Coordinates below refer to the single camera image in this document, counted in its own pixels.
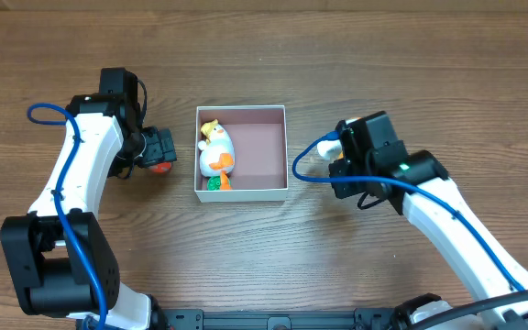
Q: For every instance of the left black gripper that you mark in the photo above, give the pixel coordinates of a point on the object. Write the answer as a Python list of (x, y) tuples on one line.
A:
[(159, 149)]

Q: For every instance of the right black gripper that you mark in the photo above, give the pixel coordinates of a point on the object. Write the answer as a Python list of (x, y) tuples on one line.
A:
[(338, 170)]

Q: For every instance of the white plush duck toy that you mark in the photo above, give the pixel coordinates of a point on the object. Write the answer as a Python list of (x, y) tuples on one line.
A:
[(217, 156)]

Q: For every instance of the green round plastic cap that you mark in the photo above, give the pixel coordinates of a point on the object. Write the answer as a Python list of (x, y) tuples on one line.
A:
[(213, 183)]

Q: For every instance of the orange rubber dog toy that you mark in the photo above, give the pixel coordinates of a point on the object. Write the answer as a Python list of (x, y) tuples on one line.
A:
[(349, 121)]

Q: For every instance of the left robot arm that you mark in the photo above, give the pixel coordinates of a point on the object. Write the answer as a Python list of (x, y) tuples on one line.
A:
[(59, 260)]

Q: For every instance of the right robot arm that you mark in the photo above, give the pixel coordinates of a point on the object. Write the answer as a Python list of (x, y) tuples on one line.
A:
[(419, 188)]

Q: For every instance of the red ball toy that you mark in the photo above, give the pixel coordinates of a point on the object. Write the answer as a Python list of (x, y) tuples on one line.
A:
[(162, 167)]

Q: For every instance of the white wooden rattle drum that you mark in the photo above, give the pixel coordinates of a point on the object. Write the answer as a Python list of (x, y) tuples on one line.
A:
[(329, 150)]

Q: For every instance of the white square cardboard box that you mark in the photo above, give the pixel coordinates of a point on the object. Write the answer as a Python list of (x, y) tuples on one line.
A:
[(259, 135)]

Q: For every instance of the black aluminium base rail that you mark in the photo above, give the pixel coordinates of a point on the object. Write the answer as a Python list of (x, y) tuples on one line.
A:
[(196, 319)]

